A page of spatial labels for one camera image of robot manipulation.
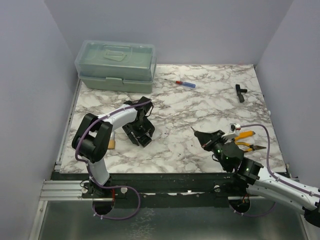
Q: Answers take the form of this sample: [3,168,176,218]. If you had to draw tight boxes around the green plastic toolbox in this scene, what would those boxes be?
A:
[74,40,157,94]

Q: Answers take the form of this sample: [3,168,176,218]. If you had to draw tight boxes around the aluminium extrusion rail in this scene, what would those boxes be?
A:
[39,180,113,202]

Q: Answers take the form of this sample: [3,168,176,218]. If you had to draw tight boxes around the brass padlock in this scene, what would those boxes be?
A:
[107,132,116,150]

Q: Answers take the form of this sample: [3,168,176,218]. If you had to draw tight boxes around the black padlock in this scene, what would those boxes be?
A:
[138,134,152,148]

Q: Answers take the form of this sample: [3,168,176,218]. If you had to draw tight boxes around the red blue screwdriver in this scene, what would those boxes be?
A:
[164,78,196,89]

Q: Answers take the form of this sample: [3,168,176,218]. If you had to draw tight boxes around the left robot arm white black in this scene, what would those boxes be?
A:
[71,96,155,198]

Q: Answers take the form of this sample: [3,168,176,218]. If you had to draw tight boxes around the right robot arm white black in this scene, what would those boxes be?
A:
[193,124,320,227]

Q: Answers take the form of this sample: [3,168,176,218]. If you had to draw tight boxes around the yellow handled pliers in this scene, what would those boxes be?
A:
[236,142,266,153]

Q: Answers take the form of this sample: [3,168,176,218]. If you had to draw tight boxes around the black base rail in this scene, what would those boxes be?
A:
[82,171,261,208]

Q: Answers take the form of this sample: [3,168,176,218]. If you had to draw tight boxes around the black T-shaped tool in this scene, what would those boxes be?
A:
[235,84,248,103]

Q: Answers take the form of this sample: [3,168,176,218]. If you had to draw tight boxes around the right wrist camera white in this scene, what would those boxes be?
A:
[221,123,241,140]

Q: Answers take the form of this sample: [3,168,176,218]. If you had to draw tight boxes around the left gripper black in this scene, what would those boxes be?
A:
[123,117,154,145]

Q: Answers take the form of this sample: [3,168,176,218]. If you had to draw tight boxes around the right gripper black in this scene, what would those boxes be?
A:
[195,129,230,171]

